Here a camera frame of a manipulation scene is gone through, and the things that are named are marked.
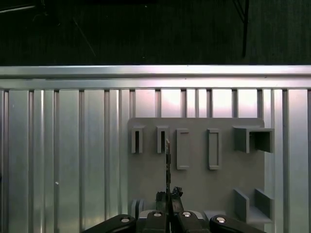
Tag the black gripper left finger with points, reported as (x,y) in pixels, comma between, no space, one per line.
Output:
(158,223)

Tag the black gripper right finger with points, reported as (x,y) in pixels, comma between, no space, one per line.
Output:
(184,223)

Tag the blue RAM stick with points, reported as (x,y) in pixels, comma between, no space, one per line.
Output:
(168,170)

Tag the grey parts rack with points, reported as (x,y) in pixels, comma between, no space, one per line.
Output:
(201,182)

